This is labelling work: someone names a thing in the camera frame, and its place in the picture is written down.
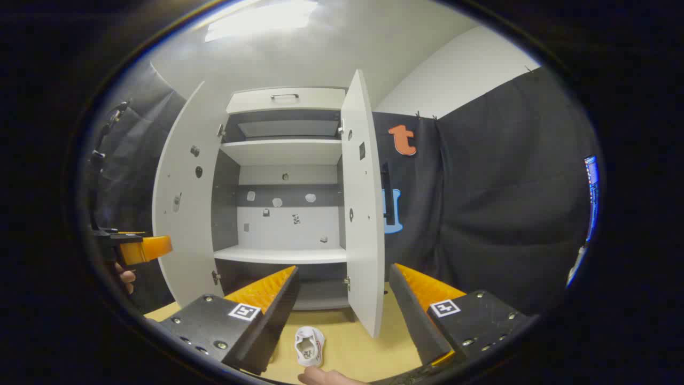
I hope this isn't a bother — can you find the white cabinet shelf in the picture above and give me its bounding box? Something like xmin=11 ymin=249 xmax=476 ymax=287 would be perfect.
xmin=214 ymin=246 xmax=348 ymax=265
xmin=220 ymin=139 xmax=343 ymax=165

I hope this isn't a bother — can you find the white cabinet door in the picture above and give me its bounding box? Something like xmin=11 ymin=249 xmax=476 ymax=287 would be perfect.
xmin=152 ymin=80 xmax=228 ymax=308
xmin=341 ymin=70 xmax=385 ymax=338

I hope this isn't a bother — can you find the white shoe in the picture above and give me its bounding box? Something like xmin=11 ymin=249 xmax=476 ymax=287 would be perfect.
xmin=294 ymin=326 xmax=325 ymax=367

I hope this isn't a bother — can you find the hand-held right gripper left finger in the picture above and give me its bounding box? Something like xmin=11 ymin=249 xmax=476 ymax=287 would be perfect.
xmin=159 ymin=266 xmax=300 ymax=376

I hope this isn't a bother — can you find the white shoe cabinet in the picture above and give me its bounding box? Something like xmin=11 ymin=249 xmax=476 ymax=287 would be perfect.
xmin=152 ymin=70 xmax=385 ymax=338

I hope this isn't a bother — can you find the black backdrop cloth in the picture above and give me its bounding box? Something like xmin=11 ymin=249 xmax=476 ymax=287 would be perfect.
xmin=80 ymin=61 xmax=599 ymax=316

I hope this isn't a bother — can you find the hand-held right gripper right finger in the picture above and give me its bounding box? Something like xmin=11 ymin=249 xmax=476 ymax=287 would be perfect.
xmin=388 ymin=263 xmax=535 ymax=369

